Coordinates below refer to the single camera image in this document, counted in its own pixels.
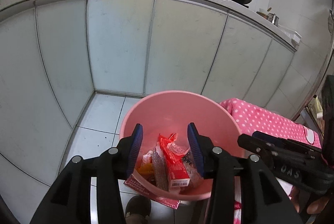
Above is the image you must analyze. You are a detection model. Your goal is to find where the yellow foam fruit net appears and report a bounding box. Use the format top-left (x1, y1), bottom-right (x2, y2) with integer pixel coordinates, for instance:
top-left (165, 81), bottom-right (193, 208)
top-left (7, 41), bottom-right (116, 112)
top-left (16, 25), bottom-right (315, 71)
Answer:
top-left (138, 161), bottom-right (154, 175)

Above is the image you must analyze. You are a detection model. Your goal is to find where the red printed paper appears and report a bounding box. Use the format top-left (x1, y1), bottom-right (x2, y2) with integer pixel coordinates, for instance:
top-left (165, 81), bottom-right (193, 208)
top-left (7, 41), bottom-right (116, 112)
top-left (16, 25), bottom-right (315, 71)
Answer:
top-left (123, 177), bottom-right (181, 209)

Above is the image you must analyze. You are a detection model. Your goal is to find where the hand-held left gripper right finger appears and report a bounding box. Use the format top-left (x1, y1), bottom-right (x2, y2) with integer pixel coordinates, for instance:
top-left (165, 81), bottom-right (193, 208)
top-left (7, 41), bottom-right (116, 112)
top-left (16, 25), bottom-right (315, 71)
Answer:
top-left (187, 122), bottom-right (304, 224)

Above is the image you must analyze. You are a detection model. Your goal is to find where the pink plastic bucket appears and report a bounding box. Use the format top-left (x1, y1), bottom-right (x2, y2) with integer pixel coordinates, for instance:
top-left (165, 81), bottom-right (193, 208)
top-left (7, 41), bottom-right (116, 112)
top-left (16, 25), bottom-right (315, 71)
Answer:
top-left (119, 90), bottom-right (246, 201)

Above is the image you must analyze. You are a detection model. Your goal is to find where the white kitchen cabinet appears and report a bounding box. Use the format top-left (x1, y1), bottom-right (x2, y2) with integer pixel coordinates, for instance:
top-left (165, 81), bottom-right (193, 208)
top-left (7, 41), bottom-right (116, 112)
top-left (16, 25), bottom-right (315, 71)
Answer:
top-left (0, 0), bottom-right (300, 188)

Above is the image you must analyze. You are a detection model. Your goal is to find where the orange snack wrapper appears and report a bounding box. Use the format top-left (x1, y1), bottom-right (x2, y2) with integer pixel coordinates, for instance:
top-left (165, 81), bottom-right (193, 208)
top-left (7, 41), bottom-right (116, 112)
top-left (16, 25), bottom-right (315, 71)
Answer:
top-left (142, 149), bottom-right (154, 164)

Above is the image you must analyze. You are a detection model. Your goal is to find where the silver foil sheet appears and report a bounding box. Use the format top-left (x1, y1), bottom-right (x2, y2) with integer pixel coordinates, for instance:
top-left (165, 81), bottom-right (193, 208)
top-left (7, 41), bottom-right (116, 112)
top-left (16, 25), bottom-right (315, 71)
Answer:
top-left (152, 148), bottom-right (170, 192)

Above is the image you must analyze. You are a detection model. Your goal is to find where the pink dotted printed blanket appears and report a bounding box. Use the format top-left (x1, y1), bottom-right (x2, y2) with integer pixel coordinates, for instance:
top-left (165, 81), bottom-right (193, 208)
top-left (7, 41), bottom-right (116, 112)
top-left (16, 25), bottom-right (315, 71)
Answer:
top-left (219, 98), bottom-right (322, 224)

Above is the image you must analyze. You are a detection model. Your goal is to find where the person's right hand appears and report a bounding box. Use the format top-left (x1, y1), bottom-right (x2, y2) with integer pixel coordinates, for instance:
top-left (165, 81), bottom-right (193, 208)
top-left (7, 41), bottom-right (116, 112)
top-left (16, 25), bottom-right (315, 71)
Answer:
top-left (288, 185), bottom-right (333, 215)

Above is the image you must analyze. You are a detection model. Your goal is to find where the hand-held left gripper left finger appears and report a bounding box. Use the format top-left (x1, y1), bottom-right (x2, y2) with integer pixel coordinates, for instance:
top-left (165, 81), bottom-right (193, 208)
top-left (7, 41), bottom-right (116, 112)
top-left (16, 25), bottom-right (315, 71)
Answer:
top-left (30, 123), bottom-right (144, 224)

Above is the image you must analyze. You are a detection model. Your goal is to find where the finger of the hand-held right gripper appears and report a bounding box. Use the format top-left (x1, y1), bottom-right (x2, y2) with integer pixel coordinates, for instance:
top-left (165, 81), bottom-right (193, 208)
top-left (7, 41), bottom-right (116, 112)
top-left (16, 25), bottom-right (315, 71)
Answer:
top-left (252, 131), bottom-right (287, 147)
top-left (237, 133), bottom-right (281, 162)

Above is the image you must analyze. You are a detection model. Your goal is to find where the brown bowl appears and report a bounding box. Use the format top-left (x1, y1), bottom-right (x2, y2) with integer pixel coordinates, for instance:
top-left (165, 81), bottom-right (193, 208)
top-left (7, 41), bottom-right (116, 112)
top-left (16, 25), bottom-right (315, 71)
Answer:
top-left (257, 7), bottom-right (272, 18)

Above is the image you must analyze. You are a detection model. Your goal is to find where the metal shelf rack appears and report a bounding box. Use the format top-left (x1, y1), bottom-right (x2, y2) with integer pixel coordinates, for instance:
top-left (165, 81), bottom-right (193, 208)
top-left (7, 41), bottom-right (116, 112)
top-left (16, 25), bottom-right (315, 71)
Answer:
top-left (290, 9), bottom-right (334, 136)

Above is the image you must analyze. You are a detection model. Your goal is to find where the white plastic box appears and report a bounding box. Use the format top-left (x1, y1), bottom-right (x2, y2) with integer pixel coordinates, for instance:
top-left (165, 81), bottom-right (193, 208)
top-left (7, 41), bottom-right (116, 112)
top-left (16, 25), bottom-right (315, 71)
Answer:
top-left (278, 24), bottom-right (302, 43)

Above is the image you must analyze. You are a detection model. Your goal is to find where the dark shoe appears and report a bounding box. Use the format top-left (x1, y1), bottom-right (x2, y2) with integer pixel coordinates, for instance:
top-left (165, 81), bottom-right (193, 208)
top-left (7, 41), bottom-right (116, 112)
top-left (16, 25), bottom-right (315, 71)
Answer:
top-left (125, 195), bottom-right (152, 224)

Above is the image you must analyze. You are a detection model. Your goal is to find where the red cardboard box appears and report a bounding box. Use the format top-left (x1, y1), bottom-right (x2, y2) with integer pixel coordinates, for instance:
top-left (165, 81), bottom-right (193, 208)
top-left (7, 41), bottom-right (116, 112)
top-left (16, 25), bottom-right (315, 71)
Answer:
top-left (158, 133), bottom-right (190, 188)

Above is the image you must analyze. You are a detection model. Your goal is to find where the steel wool scrubber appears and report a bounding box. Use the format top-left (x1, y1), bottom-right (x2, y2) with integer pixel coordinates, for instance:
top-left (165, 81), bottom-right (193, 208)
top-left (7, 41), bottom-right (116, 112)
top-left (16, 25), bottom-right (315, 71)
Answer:
top-left (181, 151), bottom-right (196, 166)

